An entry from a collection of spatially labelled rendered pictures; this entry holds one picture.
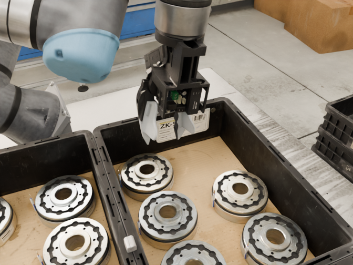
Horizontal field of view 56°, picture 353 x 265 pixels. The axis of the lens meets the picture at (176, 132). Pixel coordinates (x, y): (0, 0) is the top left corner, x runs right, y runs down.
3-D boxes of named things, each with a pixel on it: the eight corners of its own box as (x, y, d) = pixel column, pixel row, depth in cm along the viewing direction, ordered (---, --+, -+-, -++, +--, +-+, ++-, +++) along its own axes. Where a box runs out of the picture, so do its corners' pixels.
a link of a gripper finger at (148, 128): (141, 160, 55) (157, 113, 51) (130, 139, 59) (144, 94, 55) (157, 160, 57) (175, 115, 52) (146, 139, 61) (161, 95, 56)
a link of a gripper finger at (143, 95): (132, 121, 55) (147, 73, 51) (130, 115, 56) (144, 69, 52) (158, 122, 58) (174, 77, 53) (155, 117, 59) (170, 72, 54)
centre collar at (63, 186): (49, 189, 62) (49, 186, 61) (76, 182, 63) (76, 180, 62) (50, 209, 58) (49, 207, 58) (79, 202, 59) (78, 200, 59)
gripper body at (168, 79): (159, 122, 50) (168, 46, 42) (142, 93, 56) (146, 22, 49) (205, 116, 52) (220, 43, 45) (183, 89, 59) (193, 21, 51)
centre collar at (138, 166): (131, 165, 66) (131, 163, 66) (154, 159, 68) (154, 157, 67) (138, 183, 63) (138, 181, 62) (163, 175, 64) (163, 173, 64)
